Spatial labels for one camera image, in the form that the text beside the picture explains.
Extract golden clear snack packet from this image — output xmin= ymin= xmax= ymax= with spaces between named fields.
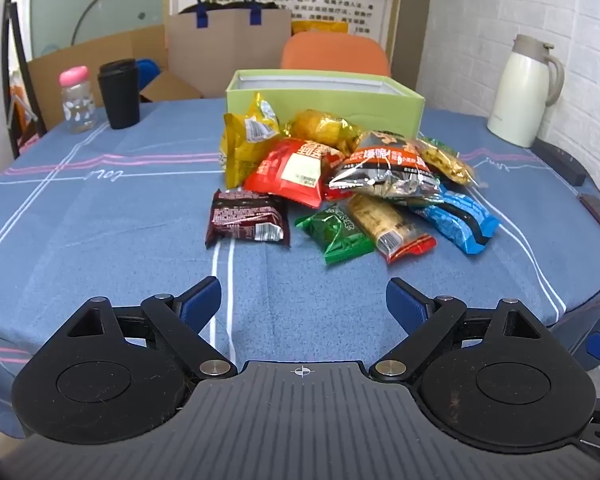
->
xmin=285 ymin=109 xmax=366 ymax=154

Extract white thermos jug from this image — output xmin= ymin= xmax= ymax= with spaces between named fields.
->
xmin=487 ymin=34 xmax=566 ymax=148

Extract green yellow chip packet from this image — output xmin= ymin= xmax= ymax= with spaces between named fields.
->
xmin=417 ymin=136 xmax=478 ymax=187

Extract cardboard box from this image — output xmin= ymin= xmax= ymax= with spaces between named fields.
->
xmin=27 ymin=24 xmax=206 ymax=131

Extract black tumbler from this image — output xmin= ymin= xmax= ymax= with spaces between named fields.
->
xmin=97 ymin=59 xmax=142 ymax=130

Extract orange chair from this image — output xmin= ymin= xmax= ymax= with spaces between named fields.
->
xmin=280 ymin=32 xmax=392 ymax=78

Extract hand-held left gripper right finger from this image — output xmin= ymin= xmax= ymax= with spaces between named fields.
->
xmin=370 ymin=277 xmax=548 ymax=381

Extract blue snack packet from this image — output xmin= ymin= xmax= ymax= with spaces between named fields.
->
xmin=412 ymin=190 xmax=501 ymax=256

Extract light green box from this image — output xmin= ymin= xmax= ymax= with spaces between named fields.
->
xmin=225 ymin=70 xmax=426 ymax=142

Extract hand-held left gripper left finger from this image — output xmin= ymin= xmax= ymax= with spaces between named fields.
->
xmin=66 ymin=276 xmax=238 ymax=378

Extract orange cracker packet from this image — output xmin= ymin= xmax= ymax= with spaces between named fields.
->
xmin=347 ymin=194 xmax=438 ymax=264

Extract dark brown snack packet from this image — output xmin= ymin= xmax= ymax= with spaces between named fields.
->
xmin=205 ymin=189 xmax=291 ymax=249

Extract blue striped tablecloth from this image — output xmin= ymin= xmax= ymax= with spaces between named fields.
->
xmin=0 ymin=97 xmax=600 ymax=441

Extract red snack packet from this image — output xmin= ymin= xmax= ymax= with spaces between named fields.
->
xmin=243 ymin=138 xmax=351 ymax=207

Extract dark bench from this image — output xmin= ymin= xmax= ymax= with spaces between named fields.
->
xmin=532 ymin=140 xmax=600 ymax=250

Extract brown paper bag blue handles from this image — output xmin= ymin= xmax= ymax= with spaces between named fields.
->
xmin=166 ymin=0 xmax=293 ymax=101

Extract pink lid clear bottle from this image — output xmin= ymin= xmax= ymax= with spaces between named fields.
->
xmin=58 ymin=66 xmax=98 ymax=135

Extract blue cushion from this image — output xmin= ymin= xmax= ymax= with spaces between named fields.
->
xmin=136 ymin=58 xmax=161 ymax=96

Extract yellow snack packet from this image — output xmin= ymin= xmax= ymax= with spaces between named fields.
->
xmin=219 ymin=92 xmax=281 ymax=188

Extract black orange snack packet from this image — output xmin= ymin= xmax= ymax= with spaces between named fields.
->
xmin=328 ymin=131 xmax=443 ymax=204

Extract green snack packet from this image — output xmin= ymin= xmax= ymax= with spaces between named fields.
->
xmin=295 ymin=203 xmax=376 ymax=266

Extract glass panel with cat drawing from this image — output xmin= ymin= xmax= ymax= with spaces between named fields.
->
xmin=30 ymin=0 xmax=168 ymax=58

